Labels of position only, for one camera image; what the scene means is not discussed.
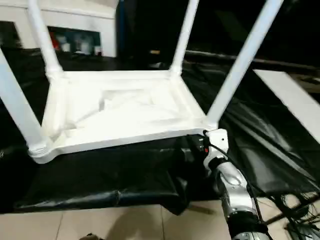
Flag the white plastic table top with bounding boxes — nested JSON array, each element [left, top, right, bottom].
[[28, 68, 219, 165]]

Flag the white plastic table leg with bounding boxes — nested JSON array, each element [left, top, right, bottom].
[[27, 0, 64, 77], [0, 47, 54, 159], [201, 0, 285, 131], [169, 0, 200, 75]]

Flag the black plastic mat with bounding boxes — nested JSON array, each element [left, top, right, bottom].
[[0, 46, 320, 216]]

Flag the long dark metal rod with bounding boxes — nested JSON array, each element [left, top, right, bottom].
[[184, 49, 320, 69]]

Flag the white flat board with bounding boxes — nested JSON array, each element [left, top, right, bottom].
[[252, 68, 320, 141]]

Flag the black stand leg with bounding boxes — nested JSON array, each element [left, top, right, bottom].
[[264, 198, 320, 225]]

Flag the white cabinet with glass doors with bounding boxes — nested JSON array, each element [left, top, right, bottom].
[[0, 0, 118, 58]]

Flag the red bottle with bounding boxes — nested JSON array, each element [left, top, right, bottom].
[[50, 32, 60, 50]]

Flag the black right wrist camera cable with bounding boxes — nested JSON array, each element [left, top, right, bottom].
[[203, 129, 265, 225]]

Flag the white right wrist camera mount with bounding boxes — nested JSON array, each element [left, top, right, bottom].
[[203, 128, 230, 171]]

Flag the black floor cables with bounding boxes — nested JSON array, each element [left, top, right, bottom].
[[271, 191, 320, 240]]

